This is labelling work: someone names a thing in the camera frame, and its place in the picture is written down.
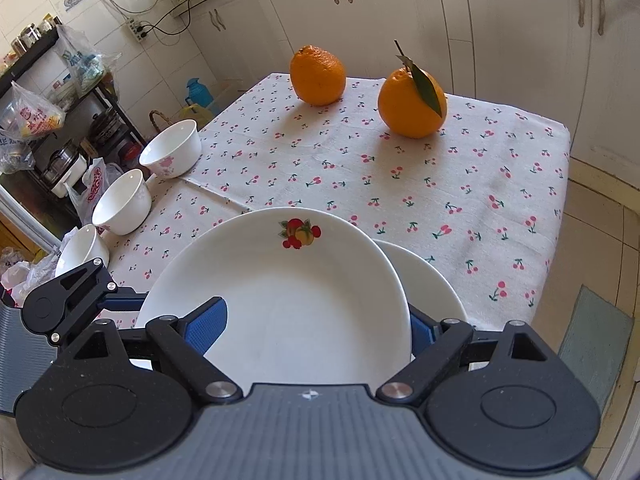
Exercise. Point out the crumpled white plastic bag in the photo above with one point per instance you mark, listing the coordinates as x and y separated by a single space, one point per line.
25 275

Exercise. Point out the orange with green leaf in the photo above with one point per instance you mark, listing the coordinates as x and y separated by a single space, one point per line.
405 105

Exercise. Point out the white kitchen cabinet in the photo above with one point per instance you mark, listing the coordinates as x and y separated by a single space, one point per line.
400 10

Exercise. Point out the white power strip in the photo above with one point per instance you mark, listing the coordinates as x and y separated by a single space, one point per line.
138 30

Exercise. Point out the round wall hook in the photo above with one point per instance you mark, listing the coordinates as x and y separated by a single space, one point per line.
75 2

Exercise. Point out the plastic bag of yellow snacks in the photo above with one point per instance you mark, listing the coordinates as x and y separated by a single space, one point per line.
35 115

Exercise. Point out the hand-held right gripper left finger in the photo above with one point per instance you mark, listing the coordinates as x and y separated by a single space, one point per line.
207 325

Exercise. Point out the wicker basket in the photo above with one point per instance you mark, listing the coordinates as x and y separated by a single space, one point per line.
159 111

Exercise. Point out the steel cooking pot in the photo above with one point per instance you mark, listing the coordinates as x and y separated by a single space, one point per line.
62 165

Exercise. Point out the grey-green floor mat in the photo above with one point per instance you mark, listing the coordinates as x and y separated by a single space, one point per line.
595 340

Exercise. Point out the blue thermos jug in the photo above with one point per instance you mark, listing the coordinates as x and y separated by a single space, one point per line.
200 92

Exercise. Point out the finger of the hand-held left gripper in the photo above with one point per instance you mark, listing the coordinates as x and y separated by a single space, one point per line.
125 302

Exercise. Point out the white red-print plastic bag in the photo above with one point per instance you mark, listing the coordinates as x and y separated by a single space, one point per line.
95 185

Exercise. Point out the white floral bowl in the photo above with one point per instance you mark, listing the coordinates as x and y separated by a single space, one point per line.
80 250
170 147
122 200

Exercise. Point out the orange without leaf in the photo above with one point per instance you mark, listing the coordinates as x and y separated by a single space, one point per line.
317 77

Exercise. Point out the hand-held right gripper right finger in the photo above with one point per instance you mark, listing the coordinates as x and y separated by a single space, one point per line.
420 330

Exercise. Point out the black shelf rack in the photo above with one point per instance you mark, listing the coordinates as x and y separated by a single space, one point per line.
30 54

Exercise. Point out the clear plastic bag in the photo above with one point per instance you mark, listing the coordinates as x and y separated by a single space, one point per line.
82 67

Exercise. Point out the metal lid jar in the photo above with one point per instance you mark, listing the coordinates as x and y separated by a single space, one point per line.
25 40

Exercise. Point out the black cooking pot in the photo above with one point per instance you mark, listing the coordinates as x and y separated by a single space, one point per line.
107 132

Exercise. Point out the large white fruit-print plate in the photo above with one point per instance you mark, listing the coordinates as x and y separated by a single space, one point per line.
300 300

